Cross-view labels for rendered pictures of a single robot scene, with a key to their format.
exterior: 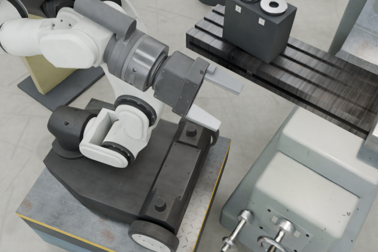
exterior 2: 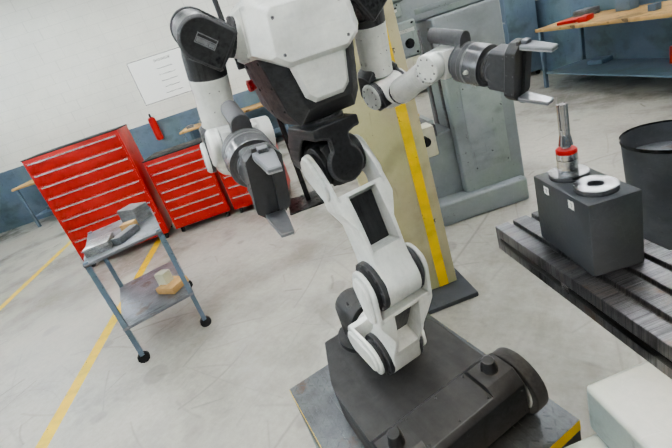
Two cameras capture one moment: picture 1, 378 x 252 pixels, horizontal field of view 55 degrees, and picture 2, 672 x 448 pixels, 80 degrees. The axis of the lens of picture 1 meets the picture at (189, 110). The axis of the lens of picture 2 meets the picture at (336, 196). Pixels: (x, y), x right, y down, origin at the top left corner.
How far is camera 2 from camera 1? 60 cm
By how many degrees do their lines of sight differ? 50
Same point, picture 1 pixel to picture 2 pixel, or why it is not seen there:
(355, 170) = not seen: outside the picture
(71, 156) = (347, 346)
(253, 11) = (561, 191)
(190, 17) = not seen: hidden behind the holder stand
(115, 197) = (361, 409)
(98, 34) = (224, 130)
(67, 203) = (332, 404)
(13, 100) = not seen: hidden behind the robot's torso
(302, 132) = (627, 402)
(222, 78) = (265, 157)
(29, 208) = (301, 392)
